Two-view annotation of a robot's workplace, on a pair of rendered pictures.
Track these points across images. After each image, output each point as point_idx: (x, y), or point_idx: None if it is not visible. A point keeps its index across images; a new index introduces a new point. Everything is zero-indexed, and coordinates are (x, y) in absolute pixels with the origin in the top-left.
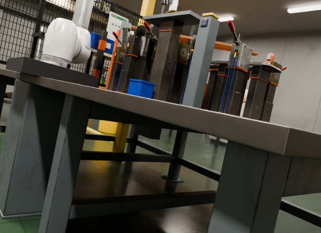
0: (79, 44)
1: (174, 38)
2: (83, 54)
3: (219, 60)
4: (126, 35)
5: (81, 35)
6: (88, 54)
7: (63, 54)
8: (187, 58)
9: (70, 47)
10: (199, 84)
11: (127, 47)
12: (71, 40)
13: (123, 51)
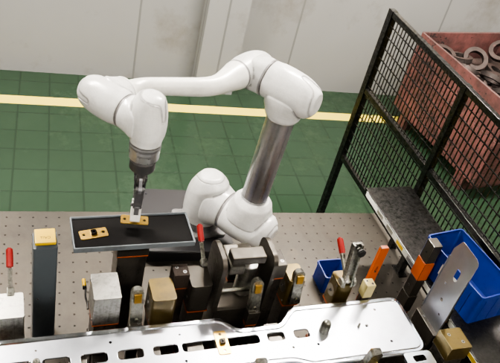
0: (207, 210)
1: (114, 256)
2: (225, 230)
3: (74, 332)
4: (349, 260)
5: (230, 204)
6: (239, 235)
7: (183, 210)
8: (159, 323)
9: (187, 206)
10: (31, 306)
11: None
12: (188, 199)
13: (333, 285)
